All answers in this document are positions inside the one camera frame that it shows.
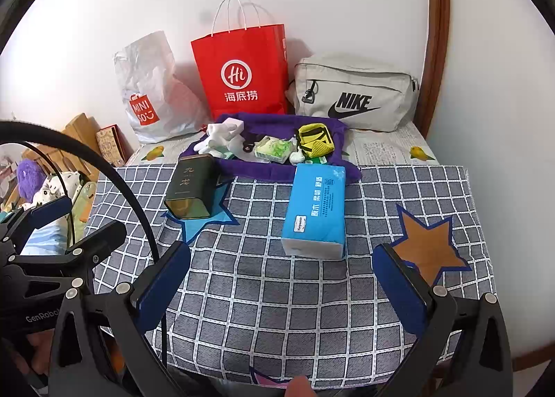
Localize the dark green tea tin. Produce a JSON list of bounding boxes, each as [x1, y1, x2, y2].
[[164, 153, 220, 221]]

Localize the person's right hand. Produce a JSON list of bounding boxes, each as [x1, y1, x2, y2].
[[287, 375, 314, 397]]

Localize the grey checked cloth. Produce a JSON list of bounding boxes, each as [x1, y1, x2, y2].
[[84, 163, 497, 391]]

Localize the brown wooden door frame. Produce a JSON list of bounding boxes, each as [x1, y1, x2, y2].
[[412, 0, 452, 140]]

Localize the white tissue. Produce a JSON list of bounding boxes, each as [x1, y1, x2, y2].
[[254, 137, 296, 164]]

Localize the purple towel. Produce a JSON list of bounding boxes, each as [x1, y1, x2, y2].
[[180, 113, 363, 183]]

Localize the blue tissue pack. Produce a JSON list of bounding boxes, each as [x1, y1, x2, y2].
[[280, 164, 348, 261]]

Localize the white spotted cloth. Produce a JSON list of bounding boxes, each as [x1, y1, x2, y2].
[[32, 171, 99, 225]]

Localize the wooden headboard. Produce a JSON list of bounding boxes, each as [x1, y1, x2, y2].
[[26, 113, 103, 181]]

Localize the white glove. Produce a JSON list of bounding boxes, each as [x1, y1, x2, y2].
[[193, 121, 237, 155]]

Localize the brown printed box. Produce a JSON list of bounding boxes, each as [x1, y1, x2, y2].
[[95, 124, 127, 164]]

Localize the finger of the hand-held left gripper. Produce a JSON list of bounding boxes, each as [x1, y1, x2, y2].
[[0, 195, 74, 257], [18, 219, 127, 283]]

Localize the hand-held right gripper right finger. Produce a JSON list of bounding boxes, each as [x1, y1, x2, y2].
[[372, 243, 514, 397]]

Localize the beige waist bag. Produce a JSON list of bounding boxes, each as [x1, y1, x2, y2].
[[286, 54, 421, 133]]

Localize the yellow mesh pouch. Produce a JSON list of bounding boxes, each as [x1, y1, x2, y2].
[[296, 123, 336, 160]]

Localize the white plastic bag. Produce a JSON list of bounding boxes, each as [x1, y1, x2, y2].
[[113, 30, 209, 144]]

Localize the person's left hand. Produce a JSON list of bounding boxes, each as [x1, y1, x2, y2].
[[6, 330, 55, 380]]

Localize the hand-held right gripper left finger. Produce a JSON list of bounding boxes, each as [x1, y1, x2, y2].
[[48, 241, 192, 397]]

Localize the red paper bag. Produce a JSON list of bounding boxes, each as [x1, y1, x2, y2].
[[191, 0, 289, 120]]

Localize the purple plush toy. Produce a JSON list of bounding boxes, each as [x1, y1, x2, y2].
[[16, 158, 48, 203]]

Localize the bird print bed sheet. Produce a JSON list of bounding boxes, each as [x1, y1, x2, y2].
[[126, 124, 439, 168]]

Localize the small white cloth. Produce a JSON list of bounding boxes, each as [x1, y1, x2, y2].
[[288, 140, 308, 164]]

